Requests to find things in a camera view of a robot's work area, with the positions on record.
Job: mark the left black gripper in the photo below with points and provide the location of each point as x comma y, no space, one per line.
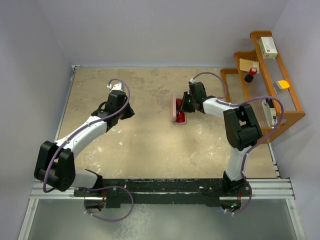
129,113

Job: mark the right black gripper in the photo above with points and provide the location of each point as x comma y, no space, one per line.
184,107

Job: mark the pink glasses case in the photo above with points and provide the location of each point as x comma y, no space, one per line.
173,111

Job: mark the red sunglasses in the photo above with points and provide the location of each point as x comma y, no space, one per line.
180,117

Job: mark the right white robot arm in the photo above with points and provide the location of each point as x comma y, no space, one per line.
241,128

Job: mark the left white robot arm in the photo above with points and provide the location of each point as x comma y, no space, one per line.
55,165

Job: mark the red black stamp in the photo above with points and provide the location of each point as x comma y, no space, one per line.
250,76

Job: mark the tan paper packet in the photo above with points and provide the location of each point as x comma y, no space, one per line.
246,65

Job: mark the wooden tiered shelf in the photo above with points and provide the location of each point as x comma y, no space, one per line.
270,71

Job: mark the white black device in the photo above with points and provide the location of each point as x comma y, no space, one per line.
269,112

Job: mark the yellow grey sponge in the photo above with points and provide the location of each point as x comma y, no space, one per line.
281,85

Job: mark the white red box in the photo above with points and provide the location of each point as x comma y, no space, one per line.
268,47

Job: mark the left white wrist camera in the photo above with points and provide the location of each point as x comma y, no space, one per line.
116,87

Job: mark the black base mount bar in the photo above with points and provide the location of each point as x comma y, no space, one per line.
154,191

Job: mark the aluminium frame rail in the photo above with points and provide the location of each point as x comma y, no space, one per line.
262,189

